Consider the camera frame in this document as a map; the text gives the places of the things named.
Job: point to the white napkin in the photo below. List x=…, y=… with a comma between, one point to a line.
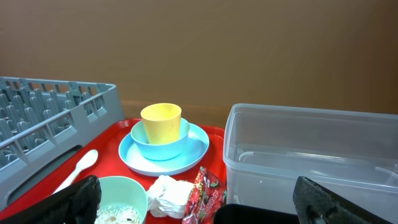
x=168, y=197

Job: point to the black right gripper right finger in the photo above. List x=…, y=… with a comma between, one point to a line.
x=316, y=204

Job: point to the yellow plastic cup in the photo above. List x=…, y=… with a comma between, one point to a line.
x=162, y=122

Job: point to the black waste tray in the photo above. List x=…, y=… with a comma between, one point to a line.
x=242, y=214

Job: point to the white plastic spoon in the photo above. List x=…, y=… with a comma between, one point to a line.
x=88, y=160

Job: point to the rice and food scraps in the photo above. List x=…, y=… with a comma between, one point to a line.
x=117, y=214

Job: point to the red plastic tray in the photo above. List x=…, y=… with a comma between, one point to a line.
x=109, y=163

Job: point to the mint green bowl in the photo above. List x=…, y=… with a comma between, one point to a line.
x=120, y=190

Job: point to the grey dishwasher rack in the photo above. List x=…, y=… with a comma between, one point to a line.
x=44, y=119

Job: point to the red snack wrapper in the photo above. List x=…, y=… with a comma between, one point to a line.
x=207, y=196

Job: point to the clear plastic bin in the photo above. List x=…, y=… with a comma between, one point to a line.
x=353, y=154

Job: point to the light blue plate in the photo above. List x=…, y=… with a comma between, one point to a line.
x=196, y=147

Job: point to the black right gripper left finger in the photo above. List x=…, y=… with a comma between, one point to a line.
x=77, y=203

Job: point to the light blue bowl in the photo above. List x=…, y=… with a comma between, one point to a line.
x=160, y=152

